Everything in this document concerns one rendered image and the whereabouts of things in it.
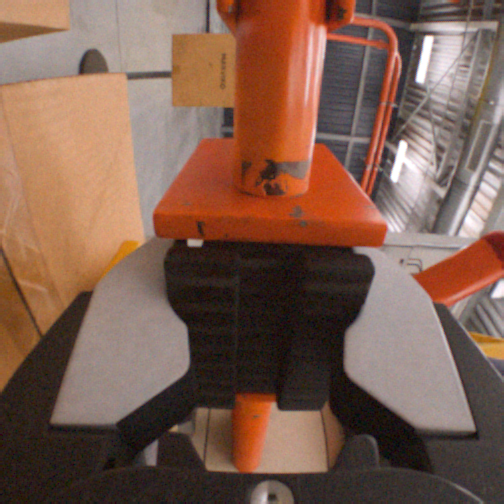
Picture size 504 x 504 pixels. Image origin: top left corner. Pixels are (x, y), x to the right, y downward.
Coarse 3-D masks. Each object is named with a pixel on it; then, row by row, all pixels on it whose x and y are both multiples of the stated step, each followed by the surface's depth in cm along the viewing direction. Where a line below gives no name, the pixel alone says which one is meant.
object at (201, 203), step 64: (192, 192) 8; (320, 192) 8; (192, 256) 7; (256, 256) 8; (320, 256) 7; (192, 320) 8; (256, 320) 9; (320, 320) 8; (256, 384) 11; (320, 384) 9
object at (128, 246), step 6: (126, 240) 29; (132, 240) 29; (120, 246) 28; (126, 246) 28; (132, 246) 28; (138, 246) 28; (120, 252) 27; (126, 252) 27; (114, 258) 26; (120, 258) 26; (114, 264) 25; (108, 270) 24; (102, 276) 24
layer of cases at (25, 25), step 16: (0, 0) 41; (16, 0) 45; (32, 0) 50; (48, 0) 55; (64, 0) 61; (0, 16) 42; (16, 16) 47; (32, 16) 51; (48, 16) 57; (64, 16) 63; (0, 32) 52; (16, 32) 57; (32, 32) 61; (48, 32) 65
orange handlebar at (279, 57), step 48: (240, 0) 6; (288, 0) 5; (336, 0) 5; (240, 48) 6; (288, 48) 6; (240, 96) 7; (288, 96) 6; (240, 144) 7; (288, 144) 7; (288, 192) 8; (240, 432) 16
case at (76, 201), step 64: (0, 128) 12; (64, 128) 17; (128, 128) 27; (0, 192) 12; (64, 192) 18; (128, 192) 29; (0, 256) 12; (64, 256) 18; (0, 320) 12; (0, 384) 12
